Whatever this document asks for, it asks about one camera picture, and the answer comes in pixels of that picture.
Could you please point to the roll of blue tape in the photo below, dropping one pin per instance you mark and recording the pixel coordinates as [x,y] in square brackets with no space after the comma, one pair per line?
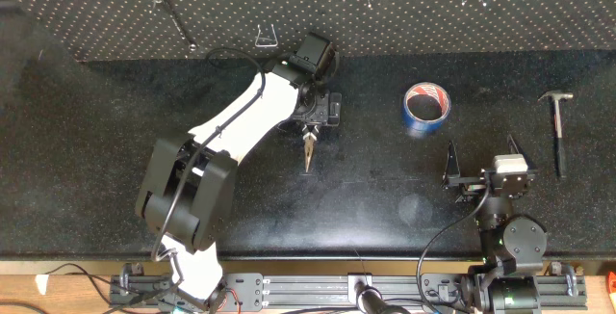
[423,125]

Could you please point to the white tape piece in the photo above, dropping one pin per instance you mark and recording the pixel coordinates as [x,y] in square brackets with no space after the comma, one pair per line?
[42,283]

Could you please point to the mounting rail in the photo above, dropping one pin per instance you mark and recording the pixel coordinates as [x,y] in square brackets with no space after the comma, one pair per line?
[308,290]

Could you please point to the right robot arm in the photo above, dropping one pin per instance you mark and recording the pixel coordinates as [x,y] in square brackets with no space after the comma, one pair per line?
[524,242]

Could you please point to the black pegboard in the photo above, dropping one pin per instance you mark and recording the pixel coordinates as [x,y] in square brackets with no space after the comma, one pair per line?
[433,25]

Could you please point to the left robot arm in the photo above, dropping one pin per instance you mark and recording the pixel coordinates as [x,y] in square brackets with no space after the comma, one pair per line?
[260,112]

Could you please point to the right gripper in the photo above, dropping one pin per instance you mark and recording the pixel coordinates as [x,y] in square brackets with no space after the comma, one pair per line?
[510,184]

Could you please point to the hammer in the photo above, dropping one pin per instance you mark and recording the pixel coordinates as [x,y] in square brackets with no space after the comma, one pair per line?
[558,131]

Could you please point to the wrench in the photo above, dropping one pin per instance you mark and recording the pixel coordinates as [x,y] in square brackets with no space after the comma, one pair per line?
[176,20]

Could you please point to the black and white pliers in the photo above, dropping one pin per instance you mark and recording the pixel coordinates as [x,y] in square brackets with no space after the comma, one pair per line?
[308,152]

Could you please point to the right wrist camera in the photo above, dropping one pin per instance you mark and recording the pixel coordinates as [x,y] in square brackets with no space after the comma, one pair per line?
[509,164]

